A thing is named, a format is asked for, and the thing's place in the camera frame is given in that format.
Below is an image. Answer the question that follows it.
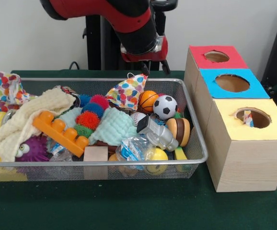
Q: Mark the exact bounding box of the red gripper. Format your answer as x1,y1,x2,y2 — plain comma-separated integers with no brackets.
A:
120,34,171,76

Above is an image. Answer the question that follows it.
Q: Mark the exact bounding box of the colourful dotted cloth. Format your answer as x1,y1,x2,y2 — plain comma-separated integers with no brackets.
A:
242,110,254,127
0,71,37,112
105,73,149,111

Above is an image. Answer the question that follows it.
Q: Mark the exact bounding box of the wooden box with three holes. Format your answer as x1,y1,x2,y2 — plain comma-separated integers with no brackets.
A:
183,45,277,193

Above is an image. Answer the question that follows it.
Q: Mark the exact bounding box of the small orange basketball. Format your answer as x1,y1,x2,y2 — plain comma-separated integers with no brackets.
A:
138,91,160,113

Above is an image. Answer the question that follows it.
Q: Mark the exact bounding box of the small black white soccer ball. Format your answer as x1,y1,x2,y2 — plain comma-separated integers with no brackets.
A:
152,95,178,120

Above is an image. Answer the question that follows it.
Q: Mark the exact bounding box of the silver plastic toy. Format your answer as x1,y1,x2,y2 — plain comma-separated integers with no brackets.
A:
136,115,179,152

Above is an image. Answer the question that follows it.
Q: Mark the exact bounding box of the toy hamburger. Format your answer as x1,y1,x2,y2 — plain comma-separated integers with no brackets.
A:
166,117,191,147

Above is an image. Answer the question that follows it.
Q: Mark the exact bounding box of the mint green waffle cloth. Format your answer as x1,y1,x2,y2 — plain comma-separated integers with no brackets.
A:
57,106,140,146

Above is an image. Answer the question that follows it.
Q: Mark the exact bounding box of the crumpled clear plastic bottle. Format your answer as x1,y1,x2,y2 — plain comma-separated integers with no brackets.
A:
115,134,153,166

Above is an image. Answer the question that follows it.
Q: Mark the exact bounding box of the orange plastic building block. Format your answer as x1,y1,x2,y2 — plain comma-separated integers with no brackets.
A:
32,110,90,158

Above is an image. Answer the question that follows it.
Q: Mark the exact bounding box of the cream waffle cloth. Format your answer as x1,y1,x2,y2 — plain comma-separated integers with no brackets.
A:
0,87,77,162

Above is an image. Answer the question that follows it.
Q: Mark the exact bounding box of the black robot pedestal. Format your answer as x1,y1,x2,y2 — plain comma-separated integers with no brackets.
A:
83,0,179,71

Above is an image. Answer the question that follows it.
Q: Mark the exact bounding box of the silver wire mesh bin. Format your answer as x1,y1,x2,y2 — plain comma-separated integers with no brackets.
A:
0,77,209,182

